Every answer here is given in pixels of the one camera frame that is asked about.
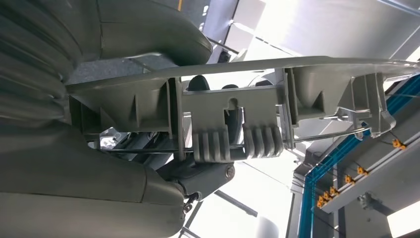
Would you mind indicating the yellow rail clip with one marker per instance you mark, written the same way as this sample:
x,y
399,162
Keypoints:
x,y
321,202
399,144
349,179
334,191
362,170

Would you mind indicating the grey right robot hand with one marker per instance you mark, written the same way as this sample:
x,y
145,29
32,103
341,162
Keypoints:
x,y
82,190

